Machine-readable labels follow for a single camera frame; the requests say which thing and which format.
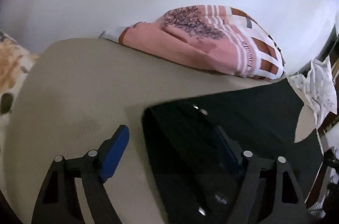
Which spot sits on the pink patterned pillow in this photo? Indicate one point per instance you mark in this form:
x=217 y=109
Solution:
x=201 y=46

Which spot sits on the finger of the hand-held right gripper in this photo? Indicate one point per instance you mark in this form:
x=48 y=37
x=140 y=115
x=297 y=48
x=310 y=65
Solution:
x=209 y=206
x=199 y=109

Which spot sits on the orange floral cloth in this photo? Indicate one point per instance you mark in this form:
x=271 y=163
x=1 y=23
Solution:
x=12 y=62

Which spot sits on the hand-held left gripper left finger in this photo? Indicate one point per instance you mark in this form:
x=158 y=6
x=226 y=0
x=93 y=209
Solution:
x=114 y=155

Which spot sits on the black pants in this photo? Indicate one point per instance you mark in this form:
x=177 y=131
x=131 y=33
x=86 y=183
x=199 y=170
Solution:
x=254 y=107

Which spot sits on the beige textured bed cover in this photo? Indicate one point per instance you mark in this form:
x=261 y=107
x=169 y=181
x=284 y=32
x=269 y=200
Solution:
x=79 y=86

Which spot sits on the white floral fabric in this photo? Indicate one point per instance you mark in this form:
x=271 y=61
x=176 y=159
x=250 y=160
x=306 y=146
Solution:
x=317 y=88

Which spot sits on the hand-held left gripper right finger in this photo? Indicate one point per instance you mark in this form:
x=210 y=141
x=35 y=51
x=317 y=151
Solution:
x=225 y=149

